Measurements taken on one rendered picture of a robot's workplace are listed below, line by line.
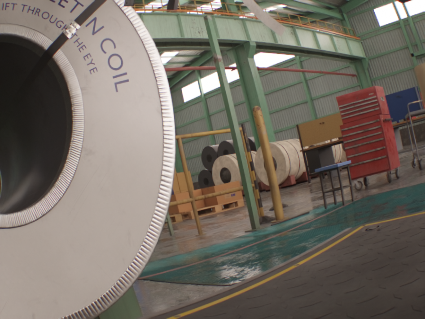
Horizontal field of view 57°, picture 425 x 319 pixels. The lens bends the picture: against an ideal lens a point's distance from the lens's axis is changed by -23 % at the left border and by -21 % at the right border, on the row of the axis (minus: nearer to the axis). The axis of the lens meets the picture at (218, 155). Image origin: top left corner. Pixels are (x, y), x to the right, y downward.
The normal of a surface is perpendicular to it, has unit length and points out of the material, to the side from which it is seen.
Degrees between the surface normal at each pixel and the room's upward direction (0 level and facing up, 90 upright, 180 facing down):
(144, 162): 90
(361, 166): 90
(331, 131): 90
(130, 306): 90
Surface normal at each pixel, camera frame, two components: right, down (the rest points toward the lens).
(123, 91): 0.63, -0.18
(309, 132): -0.74, 0.12
